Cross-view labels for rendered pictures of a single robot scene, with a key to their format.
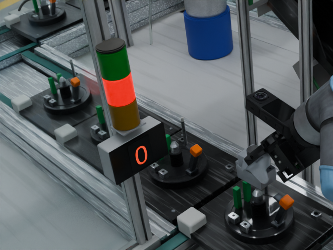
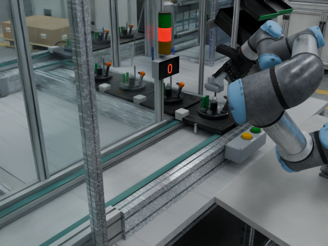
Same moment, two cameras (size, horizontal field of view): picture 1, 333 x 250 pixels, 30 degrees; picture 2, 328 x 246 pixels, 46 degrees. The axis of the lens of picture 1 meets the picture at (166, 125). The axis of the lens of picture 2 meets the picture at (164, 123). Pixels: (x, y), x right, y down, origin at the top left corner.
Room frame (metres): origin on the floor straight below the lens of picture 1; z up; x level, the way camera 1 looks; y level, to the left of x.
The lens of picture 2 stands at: (-0.50, 0.46, 1.67)
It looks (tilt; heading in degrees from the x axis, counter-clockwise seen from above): 26 degrees down; 345
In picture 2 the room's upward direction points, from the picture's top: straight up
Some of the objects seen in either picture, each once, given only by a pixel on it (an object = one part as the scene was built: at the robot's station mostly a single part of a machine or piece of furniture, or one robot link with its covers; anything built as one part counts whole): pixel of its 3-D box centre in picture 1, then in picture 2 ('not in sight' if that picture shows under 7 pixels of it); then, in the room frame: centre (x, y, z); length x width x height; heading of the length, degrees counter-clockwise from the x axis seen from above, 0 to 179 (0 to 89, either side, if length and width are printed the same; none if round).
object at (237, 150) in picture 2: not in sight; (246, 143); (0.71, -0.21, 0.93); 0.21 x 0.07 x 0.06; 125
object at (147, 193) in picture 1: (175, 155); (168, 91); (1.15, -0.01, 1.01); 0.24 x 0.24 x 0.13; 35
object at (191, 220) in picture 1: (192, 222); (181, 114); (0.96, -0.02, 0.97); 0.05 x 0.05 x 0.04; 35
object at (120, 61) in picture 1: (113, 60); (164, 20); (0.93, 0.07, 1.38); 0.05 x 0.05 x 0.05
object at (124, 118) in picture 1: (124, 111); (164, 46); (0.93, 0.07, 1.28); 0.05 x 0.05 x 0.05
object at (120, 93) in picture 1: (119, 86); (164, 33); (0.93, 0.07, 1.33); 0.05 x 0.05 x 0.05
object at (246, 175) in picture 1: (251, 161); (213, 82); (0.95, -0.15, 1.11); 0.08 x 0.04 x 0.07; 34
